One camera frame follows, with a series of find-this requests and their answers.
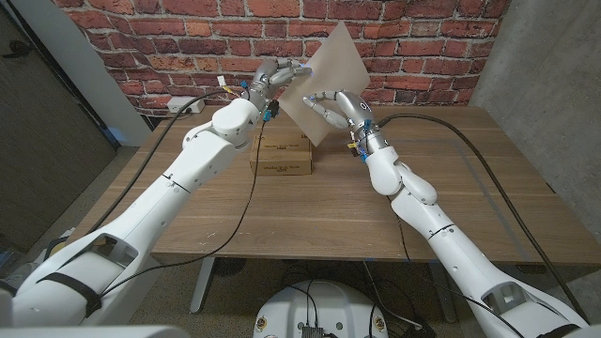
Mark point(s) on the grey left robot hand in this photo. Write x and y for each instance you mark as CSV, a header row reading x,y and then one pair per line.
x,y
267,77

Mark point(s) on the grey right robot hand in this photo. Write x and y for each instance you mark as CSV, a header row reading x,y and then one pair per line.
x,y
354,105

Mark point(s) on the thin beige paper folder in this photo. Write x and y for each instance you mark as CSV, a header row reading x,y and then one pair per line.
x,y
333,66

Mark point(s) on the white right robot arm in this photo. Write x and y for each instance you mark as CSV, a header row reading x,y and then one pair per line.
x,y
451,244

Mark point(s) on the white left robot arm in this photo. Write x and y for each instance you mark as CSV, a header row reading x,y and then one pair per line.
x,y
164,206

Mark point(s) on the brown cardboard packing box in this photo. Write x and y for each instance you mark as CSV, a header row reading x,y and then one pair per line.
x,y
282,159

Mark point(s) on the white power strip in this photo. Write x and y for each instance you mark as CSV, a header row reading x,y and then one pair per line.
x,y
185,104

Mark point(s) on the red brick print backdrop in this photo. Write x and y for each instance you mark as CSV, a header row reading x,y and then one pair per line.
x,y
422,47

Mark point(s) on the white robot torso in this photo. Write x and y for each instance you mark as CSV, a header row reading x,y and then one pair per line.
x,y
328,305

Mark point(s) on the grey metal table leg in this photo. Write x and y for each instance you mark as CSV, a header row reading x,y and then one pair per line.
x,y
443,296
202,286

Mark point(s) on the dark wooden door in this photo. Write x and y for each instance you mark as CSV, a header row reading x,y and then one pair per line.
x,y
37,141

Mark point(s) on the white robot chest cover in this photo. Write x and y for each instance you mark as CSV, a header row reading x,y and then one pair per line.
x,y
94,332

